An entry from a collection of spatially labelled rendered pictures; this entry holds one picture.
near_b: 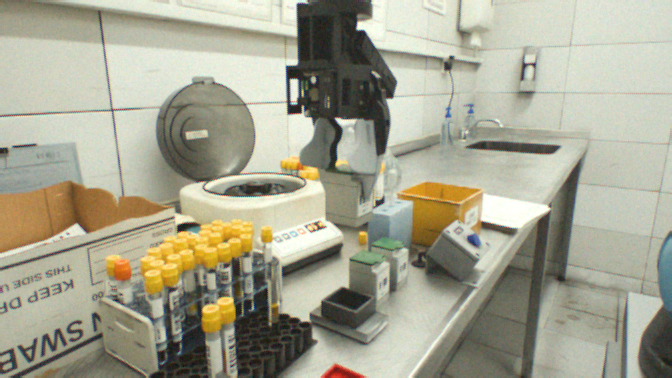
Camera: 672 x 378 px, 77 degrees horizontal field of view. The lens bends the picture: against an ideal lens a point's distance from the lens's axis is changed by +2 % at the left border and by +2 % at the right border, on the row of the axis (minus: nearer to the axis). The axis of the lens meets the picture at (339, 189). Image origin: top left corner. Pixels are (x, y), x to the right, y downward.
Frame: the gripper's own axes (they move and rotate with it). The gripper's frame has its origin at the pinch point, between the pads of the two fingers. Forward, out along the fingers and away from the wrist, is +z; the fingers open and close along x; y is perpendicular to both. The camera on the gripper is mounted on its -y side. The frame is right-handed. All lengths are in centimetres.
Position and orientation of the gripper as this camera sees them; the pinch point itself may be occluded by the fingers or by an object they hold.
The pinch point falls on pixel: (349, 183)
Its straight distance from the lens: 51.7
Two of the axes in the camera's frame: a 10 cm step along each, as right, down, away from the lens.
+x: 8.2, 1.4, -5.5
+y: -5.7, 2.0, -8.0
